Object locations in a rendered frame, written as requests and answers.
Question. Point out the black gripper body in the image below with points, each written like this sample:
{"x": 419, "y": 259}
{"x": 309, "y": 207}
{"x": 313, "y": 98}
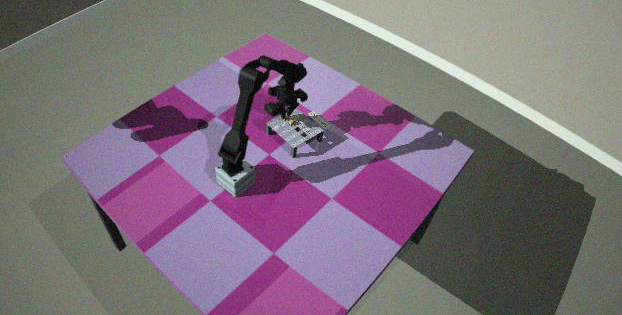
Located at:
{"x": 285, "y": 99}

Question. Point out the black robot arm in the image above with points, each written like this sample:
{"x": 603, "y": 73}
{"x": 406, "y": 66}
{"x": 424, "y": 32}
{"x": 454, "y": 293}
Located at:
{"x": 250, "y": 81}

